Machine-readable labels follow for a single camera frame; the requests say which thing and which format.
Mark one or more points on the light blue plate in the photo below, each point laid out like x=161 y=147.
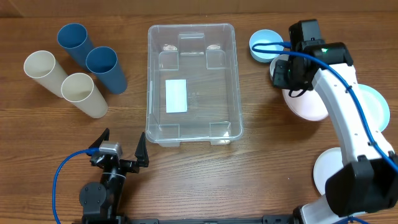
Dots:
x=377 y=106

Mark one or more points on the pink bowl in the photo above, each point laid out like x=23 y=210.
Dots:
x=283 y=57

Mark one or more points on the light blue bowl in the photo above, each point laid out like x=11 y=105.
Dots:
x=264 y=36

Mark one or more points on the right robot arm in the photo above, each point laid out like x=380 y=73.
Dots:
x=367 y=182

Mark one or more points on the dark blue cup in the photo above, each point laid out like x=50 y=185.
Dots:
x=103 y=62
x=75 y=40

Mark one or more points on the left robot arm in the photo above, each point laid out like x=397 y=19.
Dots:
x=100 y=200

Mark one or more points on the beige cup front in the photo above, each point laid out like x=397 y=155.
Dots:
x=80 y=90

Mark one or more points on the beige cup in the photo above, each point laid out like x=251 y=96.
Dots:
x=43 y=67
x=80 y=90

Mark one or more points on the dark blue cup front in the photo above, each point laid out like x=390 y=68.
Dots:
x=103 y=62

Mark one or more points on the white pink plate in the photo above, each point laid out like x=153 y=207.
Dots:
x=308 y=106

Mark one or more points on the dark blue cup rear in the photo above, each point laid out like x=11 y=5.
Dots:
x=75 y=40

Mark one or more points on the grey white plate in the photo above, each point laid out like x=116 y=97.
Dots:
x=326 y=165

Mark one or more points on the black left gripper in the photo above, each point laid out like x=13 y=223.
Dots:
x=142 y=156

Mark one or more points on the beige cup left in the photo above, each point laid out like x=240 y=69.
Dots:
x=43 y=67

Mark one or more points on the clear plastic storage bin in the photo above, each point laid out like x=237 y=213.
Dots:
x=205 y=56

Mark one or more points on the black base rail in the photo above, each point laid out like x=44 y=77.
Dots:
x=266 y=219

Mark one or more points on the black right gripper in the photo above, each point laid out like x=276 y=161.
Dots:
x=280 y=82

